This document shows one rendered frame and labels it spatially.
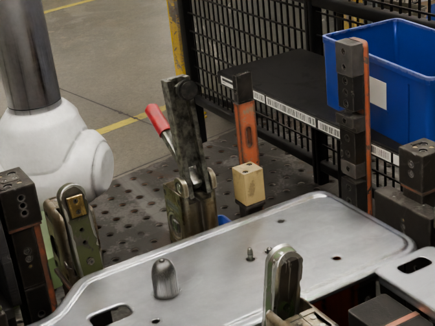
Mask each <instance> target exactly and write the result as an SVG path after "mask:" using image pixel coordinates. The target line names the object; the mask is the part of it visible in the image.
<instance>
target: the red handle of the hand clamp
mask: <svg viewBox="0 0 435 326"><path fill-rule="evenodd" d="M145 113H146V115H147V117H148V118H149V120H150V122H151V123H152V125H153V127H154V128H155V130H156V132H157V134H158V135H159V137H160V138H162V139H163V141H164V143H165V144H166V146H167V148H168V149H169V151H170V153H171V154H172V156H173V158H174V159H175V161H176V163H177V160H176V156H175V150H174V146H173V140H172V134H171V131H170V125H169V123H168V121H167V120H166V118H165V117H164V115H163V113H162V111H161V110H160V108H159V106H158V105H157V104H156V103H154V104H152V103H151V104H149V105H147V107H146V109H145ZM189 172H190V178H191V181H192V187H193V190H194V189H197V188H199V187H201V185H202V183H203V179H202V178H201V177H199V175H198V174H197V172H196V170H195V169H194V167H193V166H192V167H189Z"/></svg>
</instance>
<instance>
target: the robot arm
mask: <svg viewBox="0 0 435 326"><path fill-rule="evenodd" d="M0 74H1V79H2V82H3V88H4V91H5V96H6V101H7V105H8V108H7V109H6V111H5V113H4V114H3V116H2V117H1V119H0V172H2V171H6V170H9V169H13V168H16V167H20V168H21V169H22V170H23V171H24V172H25V173H26V174H27V175H28V176H29V178H30V179H31V180H32V181H33V182H34V183H35V186H36V191H37V195H38V200H39V206H40V210H41V211H44V209H43V202H44V201H45V200H46V199H49V198H51V197H55V196H56V194H57V191H58V190H59V188H60V187H61V186H63V185H64V184H66V183H69V182H73V183H75V184H78V185H80V186H81V187H83V188H84V190H85V192H86V195H87V200H88V203H89V202H91V201H93V200H95V199H96V198H97V197H99V196H100V195H101V194H103V193H104V192H106V191H107V190H108V188H109V187H110V185H111V181H112V178H113V172H114V158H113V152H112V150H111V148H110V147H109V145H108V143H107V141H106V140H105V138H104V137H103V136H102V135H101V134H100V133H98V132H97V131H95V130H93V129H88V128H87V126H86V124H85V122H84V121H83V119H82V117H81V116H80V114H79V112H78V109H77V108H76V107H75V106H74V105H73V104H72V103H71V102H69V101H68V100H66V99H65V98H62V97H61V94H60V88H59V85H58V79H57V75H56V69H55V65H54V59H53V55H52V49H51V45H50V39H49V33H48V30H47V24H46V20H45V14H44V11H43V5H42V1H41V0H0Z"/></svg>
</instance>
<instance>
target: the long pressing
mask: <svg viewBox="0 0 435 326"><path fill-rule="evenodd" d="M279 220H283V221H284V222H282V223H279V222H278V221H279ZM282 243H287V244H289V245H291V246H292V247H293V248H294V249H295V250H296V251H297V252H298V253H299V254H300V255H301V256H302V258H303V263H302V265H303V269H302V279H301V280H300V288H301V291H300V297H301V298H304V299H305V300H307V301H308V302H310V304H314V303H316V302H318V301H321V300H323V299H326V298H328V297H330V296H332V295H334V294H337V293H339V292H341V291H343V290H346V289H347V288H350V287H352V286H355V285H357V284H359V283H362V282H363V281H366V280H368V279H370V278H373V277H375V276H377V274H376V273H375V269H376V268H377V267H379V266H382V265H384V264H387V263H389V262H391V261H393V260H395V259H398V258H400V257H403V256H404V255H407V254H409V253H411V252H414V251H416V250H418V248H417V244H416V242H415V241H414V240H413V239H412V238H411V237H409V236H407V235H405V234H404V233H402V232H400V231H399V230H396V229H395V228H393V227H391V226H389V225H388V224H386V223H384V222H383V221H380V220H379V219H377V218H375V217H373V216H372V215H370V214H368V213H366V212H364V211H362V210H361V209H359V208H357V207H356V206H354V205H352V204H350V203H348V202H346V201H345V200H343V199H341V198H339V197H337V196H335V195H333V194H331V193H329V192H326V191H312V192H309V193H306V194H303V195H301V196H298V197H295V198H293V199H290V200H288V201H285V202H281V203H280V204H276V205H274V206H271V207H268V208H266V209H263V210H260V211H258V212H255V213H252V214H250V215H246V216H244V217H241V218H239V219H236V220H234V221H231V222H228V223H225V224H222V225H220V226H217V227H215V228H212V229H209V230H206V231H204V232H201V233H199V234H195V235H193V236H190V237H187V238H185V239H182V240H180V241H177V242H174V243H172V244H168V245H166V246H163V247H160V248H158V249H155V250H152V251H150V252H147V253H145V254H142V255H138V256H137V257H133V258H131V259H128V260H125V261H123V262H120V263H117V264H115V265H112V266H109V267H107V268H103V269H101V270H98V271H96V272H93V273H91V274H88V275H86V276H84V277H83V278H81V279H79V280H78V281H77V282H76V283H75V284H74V285H73V286H72V288H71V289H70V291H68V293H67V295H66V296H65V297H64V299H63V300H62V301H61V303H60V304H59V305H58V307H57V308H56V310H55V311H54V312H53V313H52V314H50V315H49V316H47V317H46V318H43V319H42V320H39V321H37V322H34V323H31V324H29V325H26V326H93V325H92V323H91V322H90V319H91V318H93V317H95V316H97V315H99V314H102V313H105V312H107V311H110V310H113V309H115V308H117V307H127V308H128V309H129V310H130V311H131V312H132V314H131V315H130V316H128V317H126V318H123V319H121V320H118V321H116V322H113V323H111V324H109V325H106V326H262V312H263V288H264V275H265V259H266V257H267V255H268V254H266V253H265V252H266V251H267V248H268V247H271V248H272V249H273V248H274V247H276V246H277V245H280V244H282ZM249 247H251V248H252V251H253V257H254V258H255V260H254V261H247V258H248V257H247V249H248V248H249ZM334 257H340V259H339V260H334V259H333V258H334ZM161 258H165V259H169V260H170V261H171V262H172V264H173V265H174V267H175V270H176V274H177V282H178V287H179V294H178V295H177V296H176V297H174V298H172V299H167V300H160V299H157V298H155V296H154V292H153V284H152V280H151V269H152V266H153V264H154V262H155V261H156V260H158V259H161ZM154 320H159V321H160V322H159V323H152V321H154Z"/></svg>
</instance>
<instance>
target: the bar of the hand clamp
mask: <svg viewBox="0 0 435 326"><path fill-rule="evenodd" d="M161 85H162V91H163V95H164V101H165V105H166V111H167V115H168V121H169V125H170V131H171V134H172V140H173V146H174V150H175V156H176V160H177V166H178V170H179V176H180V177H182V178H184V180H185V181H186V183H187V185H188V192H189V197H188V198H189V199H193V198H194V191H193V187H192V181H191V178H190V172H189V167H192V166H196V169H197V174H198V175H199V177H201V178H202V179H203V183H202V185H201V187H200V189H201V191H203V192H205V193H210V192H212V191H211V187H210V181H209V177H208V170H207V166H206V160H205V154H204V149H203V143H202V139H201V133H200V129H199V122H198V119H197V112H196V108H195V102H194V98H195V96H196V95H197V85H196V83H195V82H194V81H193V80H191V79H190V76H187V75H185V74H180V75H176V76H172V77H169V78H165V79H162V80H161Z"/></svg>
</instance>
